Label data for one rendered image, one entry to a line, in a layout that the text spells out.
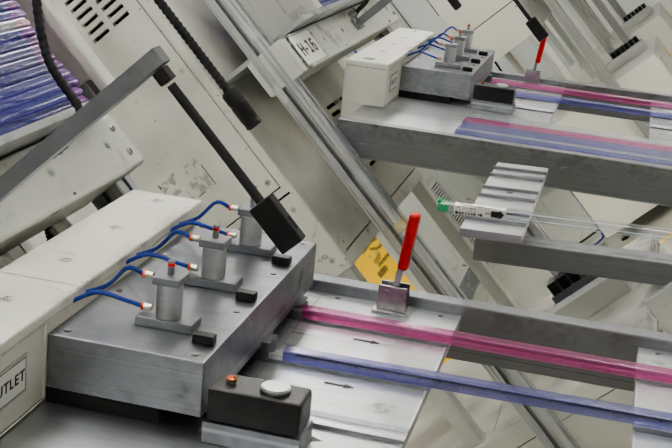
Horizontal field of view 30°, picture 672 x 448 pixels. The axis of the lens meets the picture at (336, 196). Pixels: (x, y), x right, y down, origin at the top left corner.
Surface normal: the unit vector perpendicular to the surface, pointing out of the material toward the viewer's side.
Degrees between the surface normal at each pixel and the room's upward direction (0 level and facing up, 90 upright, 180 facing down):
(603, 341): 90
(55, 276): 44
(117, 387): 90
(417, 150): 90
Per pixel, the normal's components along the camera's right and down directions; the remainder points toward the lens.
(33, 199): 0.76, -0.56
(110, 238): 0.09, -0.96
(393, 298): -0.25, 0.24
